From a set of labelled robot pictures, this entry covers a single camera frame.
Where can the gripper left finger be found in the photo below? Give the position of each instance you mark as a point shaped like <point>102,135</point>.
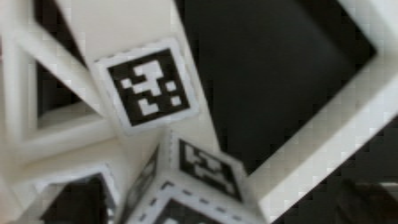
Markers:
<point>74,203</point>

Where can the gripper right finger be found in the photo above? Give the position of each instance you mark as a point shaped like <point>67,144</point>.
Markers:
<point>353,202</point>

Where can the white tagged cube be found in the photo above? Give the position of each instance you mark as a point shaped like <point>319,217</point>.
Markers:
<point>191,189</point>

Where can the white chair back frame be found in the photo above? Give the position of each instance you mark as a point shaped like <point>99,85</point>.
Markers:
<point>94,101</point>

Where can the white U-shaped obstacle fence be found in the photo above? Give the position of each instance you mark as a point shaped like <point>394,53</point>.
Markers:
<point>349,121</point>

